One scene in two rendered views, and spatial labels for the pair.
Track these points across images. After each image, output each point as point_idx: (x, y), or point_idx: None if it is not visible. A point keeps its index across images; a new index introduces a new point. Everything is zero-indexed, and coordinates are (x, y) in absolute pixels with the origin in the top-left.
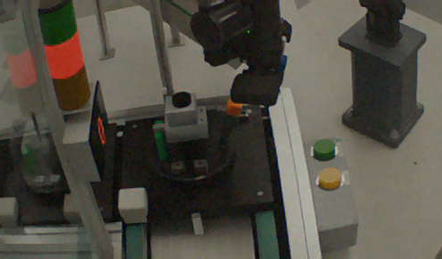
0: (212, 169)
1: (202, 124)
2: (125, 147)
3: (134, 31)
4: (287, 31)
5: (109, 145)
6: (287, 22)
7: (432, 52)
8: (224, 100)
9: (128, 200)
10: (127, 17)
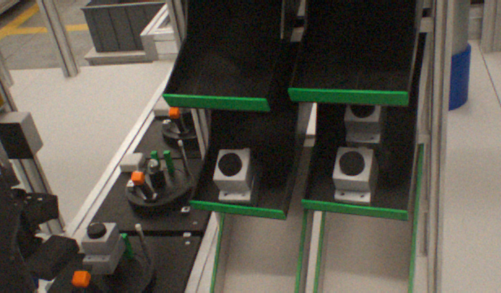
0: (75, 290)
1: (84, 259)
2: (163, 237)
3: (477, 275)
4: (29, 264)
5: (172, 226)
6: (41, 264)
7: None
8: None
9: (81, 233)
10: None
